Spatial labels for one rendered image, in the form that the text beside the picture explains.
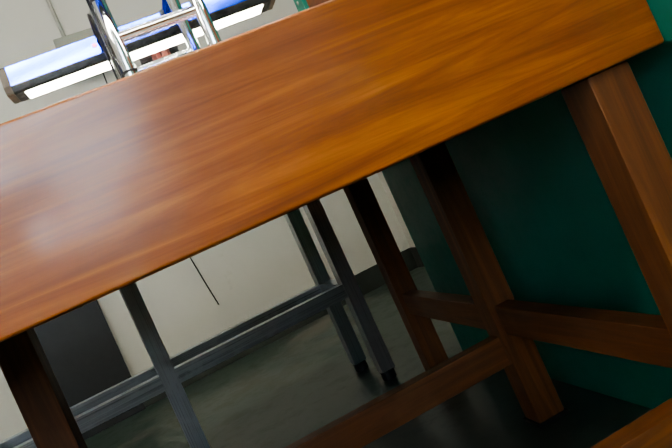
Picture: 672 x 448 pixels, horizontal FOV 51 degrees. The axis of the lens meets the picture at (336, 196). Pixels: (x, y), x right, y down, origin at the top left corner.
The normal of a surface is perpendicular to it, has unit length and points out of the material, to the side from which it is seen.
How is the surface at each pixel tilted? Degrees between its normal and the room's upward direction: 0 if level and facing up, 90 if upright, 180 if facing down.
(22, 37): 90
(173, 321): 90
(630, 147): 90
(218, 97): 90
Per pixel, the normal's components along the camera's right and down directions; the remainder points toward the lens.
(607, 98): 0.22, -0.10
